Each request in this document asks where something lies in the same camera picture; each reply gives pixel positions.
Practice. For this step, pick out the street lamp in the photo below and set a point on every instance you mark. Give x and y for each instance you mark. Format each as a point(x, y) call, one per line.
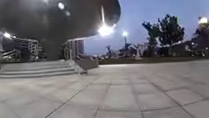
point(125, 34)

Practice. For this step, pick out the grey stone paving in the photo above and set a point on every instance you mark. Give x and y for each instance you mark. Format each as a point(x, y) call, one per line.
point(127, 94)

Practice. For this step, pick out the dark hedge strip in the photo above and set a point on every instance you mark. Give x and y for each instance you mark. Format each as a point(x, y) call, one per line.
point(152, 60)

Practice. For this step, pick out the broad dark tree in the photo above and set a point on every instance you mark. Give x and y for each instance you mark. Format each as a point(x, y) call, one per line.
point(166, 33)

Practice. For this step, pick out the dark disc-shaped canopy building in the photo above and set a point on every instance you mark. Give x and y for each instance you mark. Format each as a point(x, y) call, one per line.
point(51, 17)

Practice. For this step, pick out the grey stone steps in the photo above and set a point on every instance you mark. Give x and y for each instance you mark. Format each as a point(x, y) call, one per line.
point(36, 69)

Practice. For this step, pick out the building with lit windows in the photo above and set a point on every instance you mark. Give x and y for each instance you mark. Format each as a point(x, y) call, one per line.
point(27, 49)

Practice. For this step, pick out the dark tree with lamp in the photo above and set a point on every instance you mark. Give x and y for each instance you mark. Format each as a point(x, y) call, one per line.
point(205, 38)

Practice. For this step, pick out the low grey wall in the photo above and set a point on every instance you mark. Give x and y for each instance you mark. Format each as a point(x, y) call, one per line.
point(87, 64)

